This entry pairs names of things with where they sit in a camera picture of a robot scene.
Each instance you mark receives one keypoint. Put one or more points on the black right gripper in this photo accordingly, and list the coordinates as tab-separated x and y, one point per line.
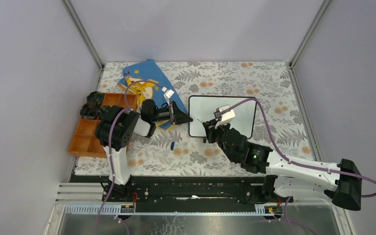
210	130

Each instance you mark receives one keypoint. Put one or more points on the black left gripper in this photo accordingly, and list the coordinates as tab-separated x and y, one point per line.
176	115

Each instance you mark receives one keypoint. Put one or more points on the white whiteboard black frame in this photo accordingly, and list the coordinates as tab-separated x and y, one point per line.
202	107

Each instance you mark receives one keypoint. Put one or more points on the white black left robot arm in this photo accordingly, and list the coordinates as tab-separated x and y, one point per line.
119	124

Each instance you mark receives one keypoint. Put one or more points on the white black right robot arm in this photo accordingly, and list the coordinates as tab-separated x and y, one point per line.
289	176

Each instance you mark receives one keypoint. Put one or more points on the blue Pikachu cloth bag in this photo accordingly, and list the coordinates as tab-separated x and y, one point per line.
142	83

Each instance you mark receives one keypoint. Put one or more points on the dark patterned cloth roll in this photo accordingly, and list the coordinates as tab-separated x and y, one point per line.
89	111
95	97
103	111

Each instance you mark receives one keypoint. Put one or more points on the orange wooden compartment tray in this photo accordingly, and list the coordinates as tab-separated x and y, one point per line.
84	143

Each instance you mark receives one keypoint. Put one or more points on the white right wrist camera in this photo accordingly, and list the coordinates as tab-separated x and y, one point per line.
224	115

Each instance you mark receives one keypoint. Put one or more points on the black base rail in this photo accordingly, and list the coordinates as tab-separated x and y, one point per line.
257	190

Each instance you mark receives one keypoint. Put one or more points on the aluminium frame post right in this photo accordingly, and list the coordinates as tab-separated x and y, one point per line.
313	25

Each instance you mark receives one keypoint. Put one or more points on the aluminium frame post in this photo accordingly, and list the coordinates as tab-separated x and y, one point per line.
83	33
313	25

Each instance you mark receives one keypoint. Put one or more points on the aluminium frame post left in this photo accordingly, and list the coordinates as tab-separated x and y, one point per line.
83	33

